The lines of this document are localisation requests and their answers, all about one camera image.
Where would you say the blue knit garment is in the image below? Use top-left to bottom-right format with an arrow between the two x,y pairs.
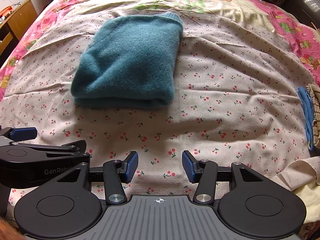
297,87 -> 315,152

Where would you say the dark wooden headboard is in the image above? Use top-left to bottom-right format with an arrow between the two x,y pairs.
284,0 -> 320,28

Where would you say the teal fuzzy sweater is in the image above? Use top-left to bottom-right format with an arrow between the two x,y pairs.
71,12 -> 183,109

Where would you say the cherry print bed sheet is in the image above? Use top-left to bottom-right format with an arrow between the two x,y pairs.
1,10 -> 319,195

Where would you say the brown checked garment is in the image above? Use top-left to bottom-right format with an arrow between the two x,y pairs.
306,83 -> 320,149

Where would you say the floral pink quilt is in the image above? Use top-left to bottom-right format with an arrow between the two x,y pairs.
1,0 -> 319,97

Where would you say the wooden side cabinet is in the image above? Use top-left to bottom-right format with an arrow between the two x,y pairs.
1,0 -> 38,66

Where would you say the cream blanket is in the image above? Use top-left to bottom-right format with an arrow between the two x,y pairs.
271,157 -> 319,239

